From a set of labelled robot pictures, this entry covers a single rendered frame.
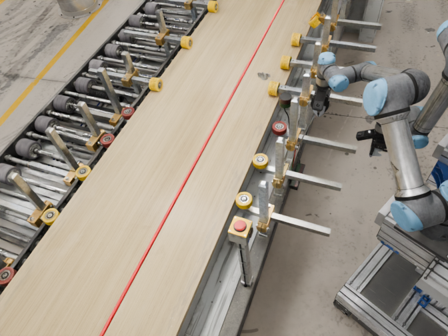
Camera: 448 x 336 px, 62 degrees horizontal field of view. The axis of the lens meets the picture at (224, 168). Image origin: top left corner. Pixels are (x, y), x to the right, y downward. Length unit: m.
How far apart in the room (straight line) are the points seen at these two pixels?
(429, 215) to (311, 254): 1.34
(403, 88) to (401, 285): 1.36
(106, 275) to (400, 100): 1.33
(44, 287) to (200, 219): 0.72
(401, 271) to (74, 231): 1.82
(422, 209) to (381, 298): 1.06
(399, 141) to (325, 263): 1.41
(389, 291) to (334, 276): 0.37
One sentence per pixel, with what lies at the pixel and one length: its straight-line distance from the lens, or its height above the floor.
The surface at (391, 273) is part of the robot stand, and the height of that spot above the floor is 0.21.
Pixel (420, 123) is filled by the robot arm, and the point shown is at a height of 1.22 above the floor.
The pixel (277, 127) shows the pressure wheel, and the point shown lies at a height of 0.90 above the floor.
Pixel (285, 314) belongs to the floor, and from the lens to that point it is 2.48.
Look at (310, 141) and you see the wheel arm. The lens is 2.05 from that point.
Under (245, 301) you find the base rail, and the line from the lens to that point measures 1.77.
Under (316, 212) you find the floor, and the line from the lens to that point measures 2.80.
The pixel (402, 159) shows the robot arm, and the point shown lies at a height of 1.36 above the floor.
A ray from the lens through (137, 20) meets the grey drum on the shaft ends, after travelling 3.26.
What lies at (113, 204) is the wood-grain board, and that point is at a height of 0.90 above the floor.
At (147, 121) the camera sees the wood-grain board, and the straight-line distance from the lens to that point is 2.21.
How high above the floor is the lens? 2.38
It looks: 52 degrees down
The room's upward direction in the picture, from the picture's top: 9 degrees counter-clockwise
